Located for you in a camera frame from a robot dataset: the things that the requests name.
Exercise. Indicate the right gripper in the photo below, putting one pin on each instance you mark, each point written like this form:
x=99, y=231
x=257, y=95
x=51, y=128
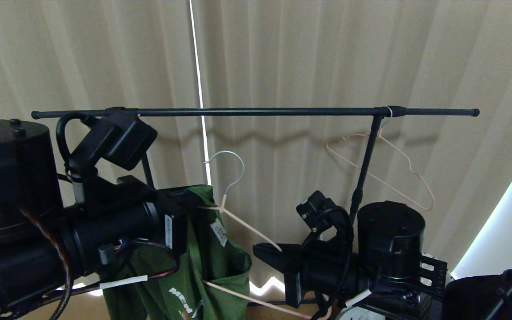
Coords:
x=322, y=275

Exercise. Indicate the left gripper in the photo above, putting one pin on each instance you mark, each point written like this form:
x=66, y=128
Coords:
x=114, y=235

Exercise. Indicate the pink clothes hanger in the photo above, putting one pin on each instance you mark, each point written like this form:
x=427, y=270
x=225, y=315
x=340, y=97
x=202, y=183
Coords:
x=249, y=228
x=394, y=189

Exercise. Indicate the green long-sleeved shirt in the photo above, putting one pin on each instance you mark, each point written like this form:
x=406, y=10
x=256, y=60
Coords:
x=211, y=271

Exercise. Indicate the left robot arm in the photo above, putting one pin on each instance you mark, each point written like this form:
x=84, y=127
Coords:
x=11, y=178

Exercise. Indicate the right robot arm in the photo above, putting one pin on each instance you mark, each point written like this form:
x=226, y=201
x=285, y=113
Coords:
x=389, y=235

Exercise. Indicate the black clothes rack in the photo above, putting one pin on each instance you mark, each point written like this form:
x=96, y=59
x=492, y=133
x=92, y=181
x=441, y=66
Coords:
x=238, y=112

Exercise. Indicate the beige curtain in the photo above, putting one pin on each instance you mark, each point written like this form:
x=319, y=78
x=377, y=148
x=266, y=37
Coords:
x=282, y=58

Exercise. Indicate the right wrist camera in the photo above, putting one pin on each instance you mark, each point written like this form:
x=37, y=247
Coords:
x=316, y=211

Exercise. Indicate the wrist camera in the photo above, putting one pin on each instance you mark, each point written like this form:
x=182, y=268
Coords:
x=316, y=211
x=129, y=138

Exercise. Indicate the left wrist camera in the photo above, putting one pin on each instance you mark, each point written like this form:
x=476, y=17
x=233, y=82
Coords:
x=129, y=138

